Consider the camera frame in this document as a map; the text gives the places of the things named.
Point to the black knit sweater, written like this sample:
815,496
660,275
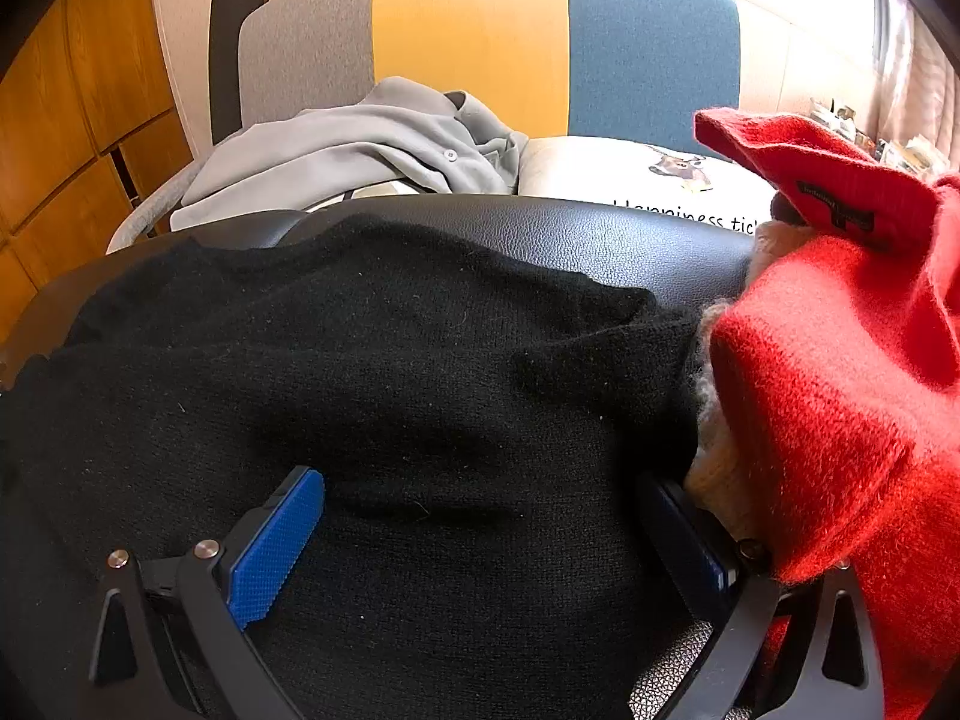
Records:
412,390

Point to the floral beige curtain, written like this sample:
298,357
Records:
926,75

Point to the beige knit garment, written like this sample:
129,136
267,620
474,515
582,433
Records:
724,480

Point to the grey button-up garment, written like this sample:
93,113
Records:
337,142

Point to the speckled patterned clothing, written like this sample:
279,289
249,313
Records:
667,675

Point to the white deer print pillow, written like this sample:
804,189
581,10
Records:
585,172

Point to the group of bottles on desk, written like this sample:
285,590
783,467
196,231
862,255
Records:
900,146

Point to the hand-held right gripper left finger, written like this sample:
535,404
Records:
277,555

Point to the red knit sweater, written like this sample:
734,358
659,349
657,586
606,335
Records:
825,330

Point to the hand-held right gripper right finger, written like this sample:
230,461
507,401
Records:
705,562

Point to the wooden cabinet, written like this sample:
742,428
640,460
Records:
75,127

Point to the grey yellow blue sofa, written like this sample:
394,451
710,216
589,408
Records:
465,37

